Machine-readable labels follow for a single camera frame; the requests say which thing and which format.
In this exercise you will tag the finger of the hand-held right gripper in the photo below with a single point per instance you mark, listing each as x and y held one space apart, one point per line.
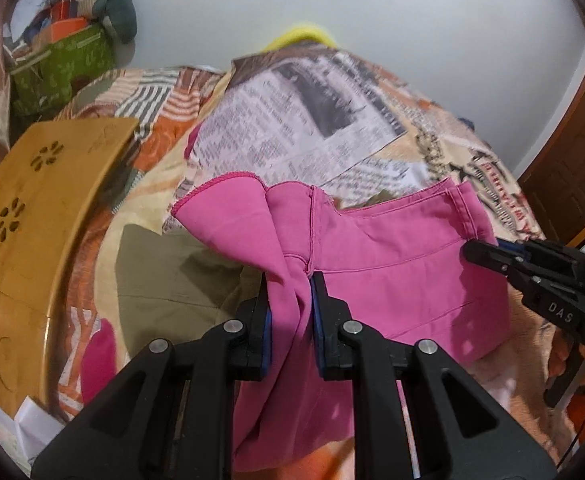
512 247
482 255

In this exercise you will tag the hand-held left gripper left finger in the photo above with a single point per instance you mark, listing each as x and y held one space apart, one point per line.
267 340

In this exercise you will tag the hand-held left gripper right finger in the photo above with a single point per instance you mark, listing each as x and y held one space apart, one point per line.
317 340

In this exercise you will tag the pink pants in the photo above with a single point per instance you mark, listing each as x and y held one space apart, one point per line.
397 240

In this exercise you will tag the olive green pants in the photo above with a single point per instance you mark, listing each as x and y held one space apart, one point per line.
172 280

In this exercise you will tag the person's right hand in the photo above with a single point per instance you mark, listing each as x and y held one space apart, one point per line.
557 360

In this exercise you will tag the wooden door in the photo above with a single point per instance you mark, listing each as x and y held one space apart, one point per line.
562 170

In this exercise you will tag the printed blanket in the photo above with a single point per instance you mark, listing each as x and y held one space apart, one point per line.
322 110

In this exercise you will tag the wooden lap table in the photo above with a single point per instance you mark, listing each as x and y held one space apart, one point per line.
37 240

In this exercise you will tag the white paper sheets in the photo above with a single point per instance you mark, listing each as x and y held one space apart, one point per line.
32 430

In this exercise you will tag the yellow foam tube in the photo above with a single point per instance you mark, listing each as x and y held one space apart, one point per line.
302 35

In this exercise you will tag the green patterned box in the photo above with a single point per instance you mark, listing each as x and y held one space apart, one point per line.
62 67

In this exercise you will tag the grey plush pillow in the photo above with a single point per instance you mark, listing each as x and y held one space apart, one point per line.
115 5

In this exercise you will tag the orange box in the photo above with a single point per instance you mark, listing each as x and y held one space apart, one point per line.
70 27

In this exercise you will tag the red box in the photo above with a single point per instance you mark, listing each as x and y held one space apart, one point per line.
65 10

